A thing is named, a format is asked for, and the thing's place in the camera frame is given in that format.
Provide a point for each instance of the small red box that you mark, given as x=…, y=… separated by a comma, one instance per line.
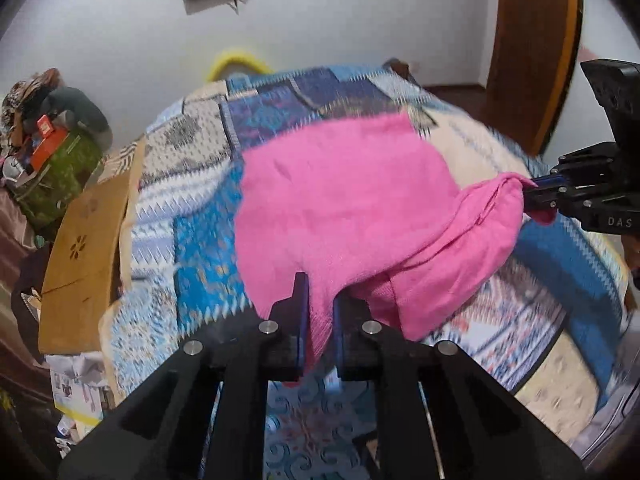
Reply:
x=46, y=126

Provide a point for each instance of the pink buttoned shirt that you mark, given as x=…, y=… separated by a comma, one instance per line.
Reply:
x=340, y=200

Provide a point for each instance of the yellow foam arch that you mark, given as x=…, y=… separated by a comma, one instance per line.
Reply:
x=235, y=57

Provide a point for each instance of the grey plush pillow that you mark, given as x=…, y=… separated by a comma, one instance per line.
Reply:
x=82, y=110

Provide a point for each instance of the green patterned bag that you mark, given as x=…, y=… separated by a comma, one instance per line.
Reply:
x=65, y=180

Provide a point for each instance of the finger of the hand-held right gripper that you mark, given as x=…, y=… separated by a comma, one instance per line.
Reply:
x=585, y=162
x=555, y=200

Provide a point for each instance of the orange box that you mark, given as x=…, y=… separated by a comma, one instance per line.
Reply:
x=47, y=152

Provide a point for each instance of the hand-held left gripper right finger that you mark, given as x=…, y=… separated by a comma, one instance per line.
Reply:
x=339, y=332

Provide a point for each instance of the wooden bed frame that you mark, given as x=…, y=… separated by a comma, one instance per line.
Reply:
x=400, y=69

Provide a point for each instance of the wooden folding board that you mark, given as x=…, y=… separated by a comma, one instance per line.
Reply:
x=85, y=250

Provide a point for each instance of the patchwork printed blanket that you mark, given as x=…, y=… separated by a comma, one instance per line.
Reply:
x=200, y=240

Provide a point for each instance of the wooden door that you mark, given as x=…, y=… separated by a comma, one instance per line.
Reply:
x=535, y=50

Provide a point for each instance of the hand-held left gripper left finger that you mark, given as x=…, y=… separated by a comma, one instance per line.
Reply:
x=301, y=310

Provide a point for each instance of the papers on floor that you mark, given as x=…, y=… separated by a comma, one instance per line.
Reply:
x=75, y=390

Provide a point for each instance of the pile of patterned clothes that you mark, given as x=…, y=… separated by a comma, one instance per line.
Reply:
x=25, y=92

